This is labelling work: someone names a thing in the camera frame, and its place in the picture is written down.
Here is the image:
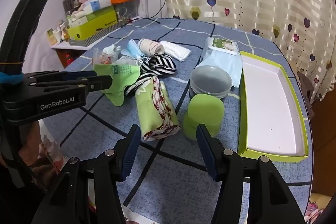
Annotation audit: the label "red item under table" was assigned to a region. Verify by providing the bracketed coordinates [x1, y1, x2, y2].
[58, 51, 79, 68]

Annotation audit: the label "light blue wet wipes pack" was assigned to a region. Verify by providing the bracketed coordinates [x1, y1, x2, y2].
[196, 37, 243, 88]

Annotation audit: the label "white side table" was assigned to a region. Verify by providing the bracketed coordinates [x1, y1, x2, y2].
[51, 39, 97, 51]

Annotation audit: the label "brown wooden wardrobe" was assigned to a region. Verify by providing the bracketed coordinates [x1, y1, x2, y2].
[311, 98, 336, 198]

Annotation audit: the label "lime green shoebox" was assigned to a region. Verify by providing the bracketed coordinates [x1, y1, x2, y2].
[68, 5, 117, 41]

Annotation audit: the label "white towel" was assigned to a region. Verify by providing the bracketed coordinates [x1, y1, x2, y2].
[160, 40, 191, 62]

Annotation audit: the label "small black white striped cloth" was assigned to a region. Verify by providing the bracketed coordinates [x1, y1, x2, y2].
[125, 74, 153, 96]

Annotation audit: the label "floral printed sheet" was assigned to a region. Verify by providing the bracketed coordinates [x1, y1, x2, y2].
[39, 132, 331, 224]

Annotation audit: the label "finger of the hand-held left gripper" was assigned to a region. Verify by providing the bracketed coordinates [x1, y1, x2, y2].
[31, 75, 114, 95]
[23, 70, 97, 83]

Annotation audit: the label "person's left hand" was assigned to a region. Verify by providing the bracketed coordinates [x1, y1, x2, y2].
[14, 123, 42, 174]

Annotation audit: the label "green cardboard box white inside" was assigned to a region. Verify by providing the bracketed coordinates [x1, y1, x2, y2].
[238, 51, 309, 164]

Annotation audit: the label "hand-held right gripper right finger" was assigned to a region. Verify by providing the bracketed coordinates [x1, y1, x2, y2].
[196, 124, 306, 224]

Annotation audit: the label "thin green cloth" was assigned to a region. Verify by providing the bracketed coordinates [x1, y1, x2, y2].
[94, 63, 141, 107]

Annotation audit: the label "black cable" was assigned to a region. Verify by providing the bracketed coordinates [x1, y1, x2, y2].
[126, 0, 167, 22]

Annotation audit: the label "green patterned cloth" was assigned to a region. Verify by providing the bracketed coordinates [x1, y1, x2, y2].
[135, 76, 181, 142]

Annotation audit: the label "blue face mask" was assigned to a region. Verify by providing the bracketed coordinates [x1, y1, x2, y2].
[121, 39, 147, 67]

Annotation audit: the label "clear round plastic container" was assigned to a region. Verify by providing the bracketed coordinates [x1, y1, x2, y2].
[189, 65, 233, 101]

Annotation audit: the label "blue white tissue pack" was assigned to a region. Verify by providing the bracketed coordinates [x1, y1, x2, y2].
[83, 0, 112, 14]

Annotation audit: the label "clear plastic storage bin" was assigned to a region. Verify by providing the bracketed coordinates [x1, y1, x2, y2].
[113, 0, 139, 18]

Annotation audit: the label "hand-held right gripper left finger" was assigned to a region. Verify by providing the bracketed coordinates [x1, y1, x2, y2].
[31, 124, 142, 224]

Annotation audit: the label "rolled beige striped sock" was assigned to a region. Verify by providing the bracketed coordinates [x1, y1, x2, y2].
[137, 38, 164, 56]

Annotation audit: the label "black white striped sock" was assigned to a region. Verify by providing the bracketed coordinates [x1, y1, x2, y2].
[139, 54, 177, 76]

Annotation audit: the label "clear plastic bag red contents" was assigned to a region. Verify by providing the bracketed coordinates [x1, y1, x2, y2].
[92, 44, 122, 67]

